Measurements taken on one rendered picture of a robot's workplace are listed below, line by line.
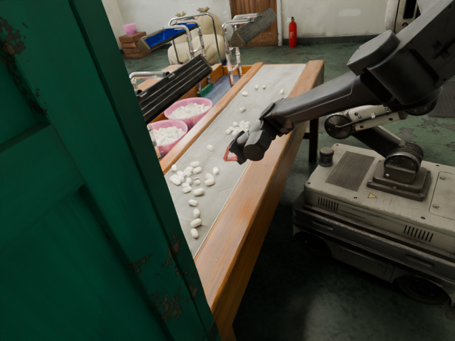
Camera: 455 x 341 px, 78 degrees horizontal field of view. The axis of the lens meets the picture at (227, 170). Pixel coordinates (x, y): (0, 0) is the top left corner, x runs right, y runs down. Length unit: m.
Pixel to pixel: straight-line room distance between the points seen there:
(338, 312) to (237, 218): 0.86
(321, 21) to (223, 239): 5.11
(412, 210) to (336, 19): 4.57
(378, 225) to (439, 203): 0.24
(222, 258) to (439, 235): 0.88
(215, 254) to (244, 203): 0.20
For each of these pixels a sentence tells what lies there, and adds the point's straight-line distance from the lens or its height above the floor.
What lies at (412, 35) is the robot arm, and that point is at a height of 1.27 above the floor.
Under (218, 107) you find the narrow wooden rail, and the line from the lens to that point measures 1.53.
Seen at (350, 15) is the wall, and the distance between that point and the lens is 5.57.
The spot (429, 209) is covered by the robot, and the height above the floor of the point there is 0.47.
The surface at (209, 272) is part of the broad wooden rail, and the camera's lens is 0.74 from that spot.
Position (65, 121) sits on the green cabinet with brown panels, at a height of 1.29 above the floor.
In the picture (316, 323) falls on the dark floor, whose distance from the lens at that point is 1.52.
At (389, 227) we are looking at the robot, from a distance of 1.39.
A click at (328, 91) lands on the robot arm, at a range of 0.55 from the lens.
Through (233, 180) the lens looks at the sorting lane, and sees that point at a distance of 1.02.
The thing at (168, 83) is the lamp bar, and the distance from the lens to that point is 0.95.
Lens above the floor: 1.37
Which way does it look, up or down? 36 degrees down
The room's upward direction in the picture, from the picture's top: 10 degrees counter-clockwise
